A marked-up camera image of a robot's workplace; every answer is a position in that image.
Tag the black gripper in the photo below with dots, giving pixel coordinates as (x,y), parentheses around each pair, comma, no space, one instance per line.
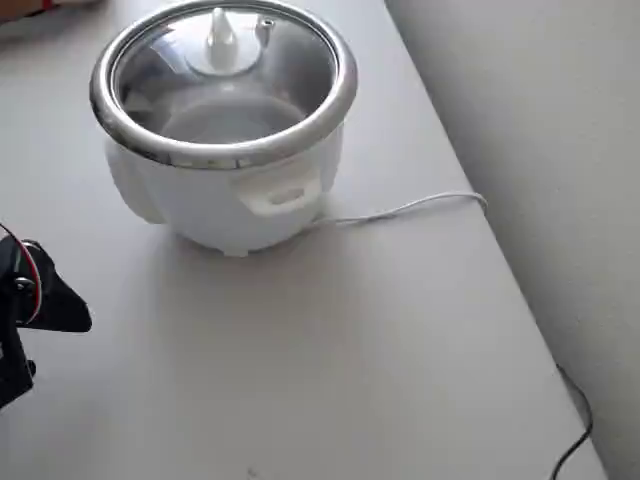
(47,300)

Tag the glass lid with white knob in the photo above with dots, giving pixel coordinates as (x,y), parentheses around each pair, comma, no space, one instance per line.
(222,42)

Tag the stainless steel inner pot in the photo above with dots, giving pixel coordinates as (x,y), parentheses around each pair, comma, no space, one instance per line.
(300,100)

